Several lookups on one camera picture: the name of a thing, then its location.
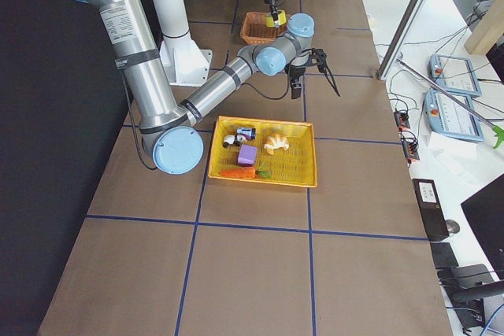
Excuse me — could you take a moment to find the yellow tape roll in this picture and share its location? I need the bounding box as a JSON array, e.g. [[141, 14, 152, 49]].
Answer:
[[265, 9, 287, 28]]

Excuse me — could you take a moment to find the brown wicker basket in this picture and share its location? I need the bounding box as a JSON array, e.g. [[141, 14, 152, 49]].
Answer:
[[240, 10, 289, 45]]

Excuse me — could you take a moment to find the yellow plastic basket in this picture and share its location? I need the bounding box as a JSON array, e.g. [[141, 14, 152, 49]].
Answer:
[[209, 116, 317, 187]]

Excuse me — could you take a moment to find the toy croissant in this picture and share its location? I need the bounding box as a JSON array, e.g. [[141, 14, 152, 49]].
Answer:
[[263, 134, 290, 155]]

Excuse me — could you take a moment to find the small black jar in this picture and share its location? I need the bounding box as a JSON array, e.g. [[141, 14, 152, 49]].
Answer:
[[236, 127, 256, 140]]

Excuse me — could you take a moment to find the purple cube block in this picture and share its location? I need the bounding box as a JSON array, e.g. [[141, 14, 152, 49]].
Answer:
[[237, 144, 258, 166]]

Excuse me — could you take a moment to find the toy panda figure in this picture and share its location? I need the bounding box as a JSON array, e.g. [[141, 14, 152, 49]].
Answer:
[[222, 135, 248, 148]]

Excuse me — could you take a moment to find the toy carrot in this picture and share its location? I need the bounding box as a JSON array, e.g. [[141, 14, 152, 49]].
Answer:
[[219, 166, 271, 179]]

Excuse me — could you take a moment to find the near teach pendant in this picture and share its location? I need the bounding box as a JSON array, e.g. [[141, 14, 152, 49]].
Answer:
[[424, 89, 484, 142]]

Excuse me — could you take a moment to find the teach pendant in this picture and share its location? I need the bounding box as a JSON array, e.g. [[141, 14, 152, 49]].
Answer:
[[424, 89, 484, 142], [428, 54, 482, 98]]

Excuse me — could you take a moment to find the far teach pendant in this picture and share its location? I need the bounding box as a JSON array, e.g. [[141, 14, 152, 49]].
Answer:
[[428, 54, 482, 98]]

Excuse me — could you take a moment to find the black power supply box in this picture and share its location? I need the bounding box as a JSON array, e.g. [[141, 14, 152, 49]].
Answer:
[[412, 179, 449, 242]]

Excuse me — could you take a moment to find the black monitor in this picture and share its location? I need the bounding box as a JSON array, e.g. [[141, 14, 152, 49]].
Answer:
[[461, 175, 504, 279]]

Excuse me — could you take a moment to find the aluminium frame post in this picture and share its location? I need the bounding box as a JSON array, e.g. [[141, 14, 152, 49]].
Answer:
[[376, 0, 426, 81]]

